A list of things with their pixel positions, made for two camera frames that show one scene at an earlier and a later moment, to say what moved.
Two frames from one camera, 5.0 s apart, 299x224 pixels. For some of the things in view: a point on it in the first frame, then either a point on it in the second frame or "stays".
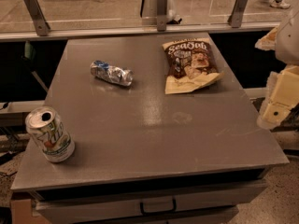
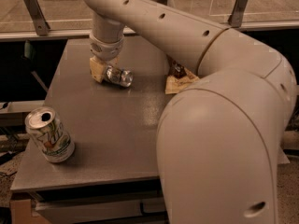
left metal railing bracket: [31, 1] stays
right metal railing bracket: [235, 18] stays
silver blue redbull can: [107, 72] stays
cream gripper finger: [282, 94] to [106, 47]
